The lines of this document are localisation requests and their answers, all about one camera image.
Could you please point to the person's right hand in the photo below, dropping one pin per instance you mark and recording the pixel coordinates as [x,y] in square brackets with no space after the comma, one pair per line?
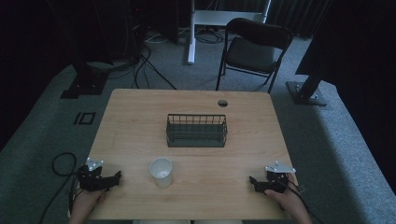
[288,199]

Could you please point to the black folding chair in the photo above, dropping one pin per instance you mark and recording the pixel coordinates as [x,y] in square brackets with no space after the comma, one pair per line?
[252,49]

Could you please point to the black floor outlet plate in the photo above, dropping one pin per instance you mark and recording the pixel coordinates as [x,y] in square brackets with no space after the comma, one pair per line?
[84,118]

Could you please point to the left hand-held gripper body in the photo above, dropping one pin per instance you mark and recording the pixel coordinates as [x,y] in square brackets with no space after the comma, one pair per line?
[90,179]

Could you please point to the white desk frame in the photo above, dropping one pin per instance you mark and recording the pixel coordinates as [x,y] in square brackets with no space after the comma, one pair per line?
[199,18]

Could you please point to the black slanted stand with base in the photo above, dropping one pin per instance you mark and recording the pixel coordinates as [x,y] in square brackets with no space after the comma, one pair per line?
[306,90]

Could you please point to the white cup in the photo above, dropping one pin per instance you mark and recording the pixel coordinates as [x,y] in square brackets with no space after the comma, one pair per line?
[161,172]

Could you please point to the black stand with base plate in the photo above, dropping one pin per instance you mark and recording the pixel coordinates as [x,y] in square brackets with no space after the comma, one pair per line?
[85,84]

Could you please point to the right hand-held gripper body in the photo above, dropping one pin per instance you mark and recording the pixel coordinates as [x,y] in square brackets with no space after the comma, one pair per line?
[277,177]

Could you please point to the person's left hand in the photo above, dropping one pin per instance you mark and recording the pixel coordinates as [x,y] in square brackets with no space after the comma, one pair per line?
[88,202]

